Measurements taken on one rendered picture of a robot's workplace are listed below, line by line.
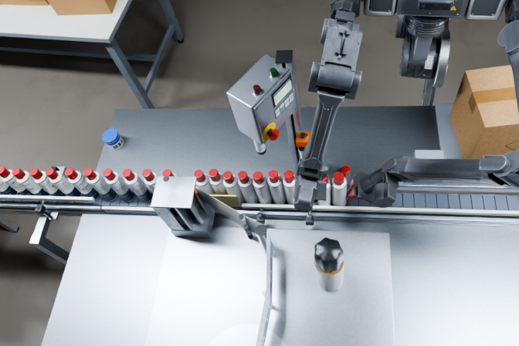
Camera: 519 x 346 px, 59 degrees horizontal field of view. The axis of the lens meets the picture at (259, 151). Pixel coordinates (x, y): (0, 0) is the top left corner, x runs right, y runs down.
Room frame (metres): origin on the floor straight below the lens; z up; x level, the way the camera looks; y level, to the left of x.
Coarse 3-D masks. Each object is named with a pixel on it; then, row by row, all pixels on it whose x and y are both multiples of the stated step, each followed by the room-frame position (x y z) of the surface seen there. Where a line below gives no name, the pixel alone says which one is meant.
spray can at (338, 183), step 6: (336, 174) 0.68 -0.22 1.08; (342, 174) 0.67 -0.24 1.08; (336, 180) 0.66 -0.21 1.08; (342, 180) 0.65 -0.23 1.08; (336, 186) 0.65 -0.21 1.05; (342, 186) 0.65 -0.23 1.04; (336, 192) 0.65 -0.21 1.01; (342, 192) 0.64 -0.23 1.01; (336, 198) 0.65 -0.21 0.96; (342, 198) 0.64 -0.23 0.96; (336, 204) 0.65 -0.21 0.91; (342, 204) 0.64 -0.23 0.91
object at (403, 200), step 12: (108, 204) 0.93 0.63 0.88; (120, 204) 0.92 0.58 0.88; (132, 204) 0.90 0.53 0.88; (144, 204) 0.89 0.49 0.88; (348, 204) 0.65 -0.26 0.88; (360, 204) 0.64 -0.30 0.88; (372, 204) 0.62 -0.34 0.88; (396, 204) 0.60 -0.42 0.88; (408, 204) 0.59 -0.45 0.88; (420, 204) 0.57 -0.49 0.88; (432, 204) 0.56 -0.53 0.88; (444, 204) 0.55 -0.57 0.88; (456, 204) 0.54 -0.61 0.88; (468, 204) 0.53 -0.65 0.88; (480, 204) 0.51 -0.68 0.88; (492, 204) 0.50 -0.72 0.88; (504, 204) 0.49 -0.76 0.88; (516, 204) 0.48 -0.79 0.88; (456, 216) 0.50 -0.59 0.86; (468, 216) 0.48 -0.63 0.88; (480, 216) 0.47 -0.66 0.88; (492, 216) 0.46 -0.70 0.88; (504, 216) 0.45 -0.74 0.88; (516, 216) 0.44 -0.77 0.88
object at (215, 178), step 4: (212, 172) 0.82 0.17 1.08; (216, 172) 0.81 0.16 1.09; (212, 176) 0.80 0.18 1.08; (216, 176) 0.80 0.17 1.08; (220, 176) 0.81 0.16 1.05; (212, 180) 0.80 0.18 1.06; (216, 180) 0.80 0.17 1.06; (220, 180) 0.80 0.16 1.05; (212, 184) 0.80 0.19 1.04; (216, 184) 0.79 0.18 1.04; (220, 184) 0.79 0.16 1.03; (216, 188) 0.79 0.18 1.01; (220, 188) 0.79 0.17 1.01; (224, 188) 0.79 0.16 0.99; (216, 192) 0.80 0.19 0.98; (220, 192) 0.79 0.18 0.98; (224, 192) 0.79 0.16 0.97
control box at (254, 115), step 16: (256, 64) 0.88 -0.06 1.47; (272, 64) 0.86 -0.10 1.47; (240, 80) 0.84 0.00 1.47; (256, 80) 0.82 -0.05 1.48; (272, 80) 0.80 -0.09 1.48; (240, 96) 0.78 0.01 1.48; (256, 96) 0.77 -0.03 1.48; (240, 112) 0.78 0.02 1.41; (256, 112) 0.73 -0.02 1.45; (272, 112) 0.77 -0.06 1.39; (288, 112) 0.80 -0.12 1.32; (240, 128) 0.80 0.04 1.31; (256, 128) 0.74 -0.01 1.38; (272, 128) 0.76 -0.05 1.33
